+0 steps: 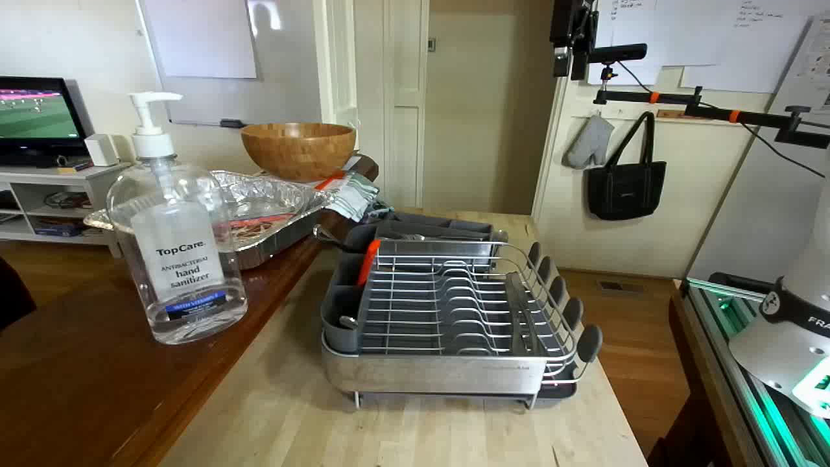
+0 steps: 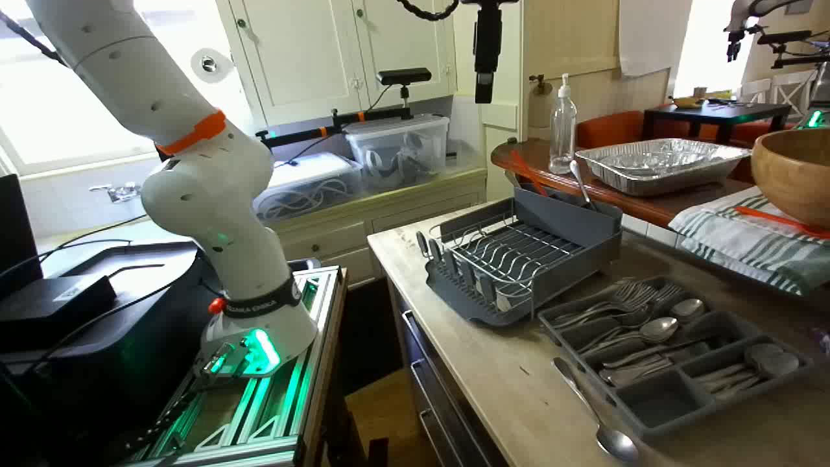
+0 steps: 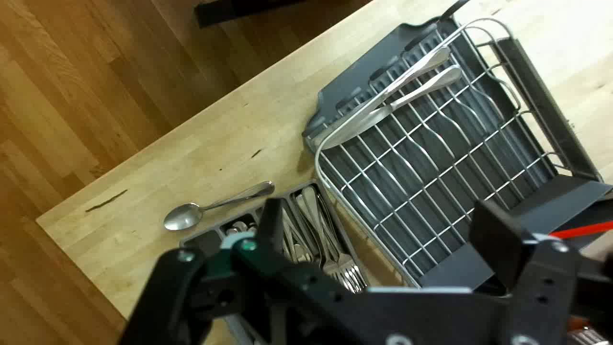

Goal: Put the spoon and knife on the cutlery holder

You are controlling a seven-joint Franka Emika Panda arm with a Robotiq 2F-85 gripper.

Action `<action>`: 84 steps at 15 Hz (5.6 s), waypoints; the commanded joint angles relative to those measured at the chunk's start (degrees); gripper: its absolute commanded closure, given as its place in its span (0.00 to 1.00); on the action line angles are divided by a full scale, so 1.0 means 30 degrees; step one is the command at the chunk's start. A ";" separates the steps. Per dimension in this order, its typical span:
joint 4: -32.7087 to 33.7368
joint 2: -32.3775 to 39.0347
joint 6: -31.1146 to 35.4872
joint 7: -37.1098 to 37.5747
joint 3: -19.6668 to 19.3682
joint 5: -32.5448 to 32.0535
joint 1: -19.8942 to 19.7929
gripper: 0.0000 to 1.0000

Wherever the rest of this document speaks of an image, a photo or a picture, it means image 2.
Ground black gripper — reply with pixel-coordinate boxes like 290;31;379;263
470;0;505;105

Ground silver table spoon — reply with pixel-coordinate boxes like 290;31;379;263
549;356;642;463

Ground large silver spoon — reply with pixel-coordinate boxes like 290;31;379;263
578;313;681;358

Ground small silver spoon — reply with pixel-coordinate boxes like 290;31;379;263
668;295;710;322

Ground silver table knife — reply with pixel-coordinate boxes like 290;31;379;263
600;343;696;388

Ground grey cutlery tray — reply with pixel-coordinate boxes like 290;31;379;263
535;272;817;442

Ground round silver spoon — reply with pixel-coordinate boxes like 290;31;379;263
696;340;803;391

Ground clear hand sanitizer pump bottle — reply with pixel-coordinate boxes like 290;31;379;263
548;70;580;175

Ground clear open storage bin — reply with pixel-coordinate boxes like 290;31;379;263
345;114;454;189

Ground orange chair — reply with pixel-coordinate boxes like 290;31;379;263
572;109;648;151
727;116;779;151

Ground white hanging cloth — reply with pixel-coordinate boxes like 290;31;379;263
615;0;696;79

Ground grey dish drying rack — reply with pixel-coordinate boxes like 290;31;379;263
415;187;624;331

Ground white cabinet doors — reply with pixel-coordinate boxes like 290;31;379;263
214;0;461;130

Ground aluminium foil baking tray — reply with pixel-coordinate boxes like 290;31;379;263
575;138;753;200

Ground cream bench with drawers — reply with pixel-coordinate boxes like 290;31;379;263
256;166;489;288

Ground clear lidded storage bin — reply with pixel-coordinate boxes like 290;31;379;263
253;151;366;221

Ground black side table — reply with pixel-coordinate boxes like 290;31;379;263
642;100;794;147

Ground silver fork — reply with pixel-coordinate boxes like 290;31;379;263
552;285;648;330

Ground green striped kitchen towel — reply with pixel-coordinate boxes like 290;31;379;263
667;183;830;297

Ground black tripod rig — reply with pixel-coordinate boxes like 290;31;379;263
724;0;830;73

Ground white lattice chair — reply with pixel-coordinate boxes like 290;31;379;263
736;66;825;118

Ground grey table drawer fronts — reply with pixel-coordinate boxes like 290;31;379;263
386;282;513;467

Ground wooden bowl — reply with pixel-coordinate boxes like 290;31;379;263
749;127;830;230

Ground bright window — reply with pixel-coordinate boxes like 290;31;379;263
0;0;260;179

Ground large black controller box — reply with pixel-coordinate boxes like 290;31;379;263
0;244;221;467

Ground small black box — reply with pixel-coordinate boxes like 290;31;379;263
0;272;120;352

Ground black flat panel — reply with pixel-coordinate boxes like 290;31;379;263
0;170;43;300

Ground black stereo camera on stand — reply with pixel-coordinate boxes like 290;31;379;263
375;64;432;118

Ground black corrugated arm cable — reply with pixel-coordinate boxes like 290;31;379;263
396;0;466;26

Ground black rail with orange clamps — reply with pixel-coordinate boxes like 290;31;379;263
256;105;417;151

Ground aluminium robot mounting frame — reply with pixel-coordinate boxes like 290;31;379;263
128;261;351;467

